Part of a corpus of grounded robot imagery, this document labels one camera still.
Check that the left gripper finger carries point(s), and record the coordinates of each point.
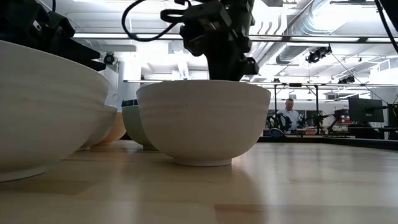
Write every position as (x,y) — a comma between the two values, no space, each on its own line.
(82,51)

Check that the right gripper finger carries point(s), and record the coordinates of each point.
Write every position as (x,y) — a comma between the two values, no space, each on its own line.
(234,74)
(219,70)

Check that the white ceramic bowl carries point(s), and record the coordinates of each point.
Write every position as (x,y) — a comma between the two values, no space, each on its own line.
(202,121)
(103,124)
(46,109)

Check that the orange ceramic bowl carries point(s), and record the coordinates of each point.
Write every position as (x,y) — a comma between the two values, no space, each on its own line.
(117,130)

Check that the pale green ceramic bowl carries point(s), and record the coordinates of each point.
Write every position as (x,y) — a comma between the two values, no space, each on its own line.
(133,124)

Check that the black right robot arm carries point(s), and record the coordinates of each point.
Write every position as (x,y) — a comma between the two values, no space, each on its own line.
(242,12)

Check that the black background robot arm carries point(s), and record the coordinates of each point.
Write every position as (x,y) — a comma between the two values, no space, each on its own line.
(281,122)
(317,119)

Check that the white fluorescent tube light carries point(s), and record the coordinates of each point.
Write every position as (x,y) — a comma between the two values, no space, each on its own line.
(136,81)

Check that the black computer monitor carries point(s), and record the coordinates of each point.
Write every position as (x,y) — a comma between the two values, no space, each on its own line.
(129,103)
(393,115)
(365,110)

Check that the person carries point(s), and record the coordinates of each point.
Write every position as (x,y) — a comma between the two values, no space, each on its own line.
(290,116)

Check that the blue round object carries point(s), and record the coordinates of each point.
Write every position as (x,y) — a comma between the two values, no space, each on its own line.
(276,132)

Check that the black ceiling spotlight cluster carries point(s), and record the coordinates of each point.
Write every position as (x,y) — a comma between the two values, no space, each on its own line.
(346,80)
(317,55)

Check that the black round camera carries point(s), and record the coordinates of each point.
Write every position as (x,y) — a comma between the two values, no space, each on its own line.
(109,58)

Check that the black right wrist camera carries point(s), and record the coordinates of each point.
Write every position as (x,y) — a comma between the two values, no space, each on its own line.
(205,14)

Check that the overhead light bar frame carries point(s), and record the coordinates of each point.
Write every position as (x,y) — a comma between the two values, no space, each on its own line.
(280,38)

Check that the silver ventilation duct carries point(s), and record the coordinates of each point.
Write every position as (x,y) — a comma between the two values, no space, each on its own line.
(298,28)

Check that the black metal frame stand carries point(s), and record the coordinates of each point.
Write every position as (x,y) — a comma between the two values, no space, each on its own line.
(316,105)

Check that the black table edge rail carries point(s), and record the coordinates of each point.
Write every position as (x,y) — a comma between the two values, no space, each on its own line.
(342,142)

